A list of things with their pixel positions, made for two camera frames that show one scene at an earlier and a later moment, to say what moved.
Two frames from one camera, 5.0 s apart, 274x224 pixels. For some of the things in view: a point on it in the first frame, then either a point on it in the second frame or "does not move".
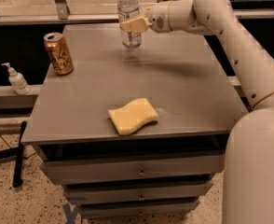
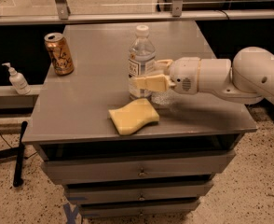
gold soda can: [59, 52] does not move
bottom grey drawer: [137, 209] does not move
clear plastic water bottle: [128, 9] -> [142, 55]
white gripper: [157, 19] -> [184, 75]
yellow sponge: [130, 117] does not move
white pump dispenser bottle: [18, 81] does not move
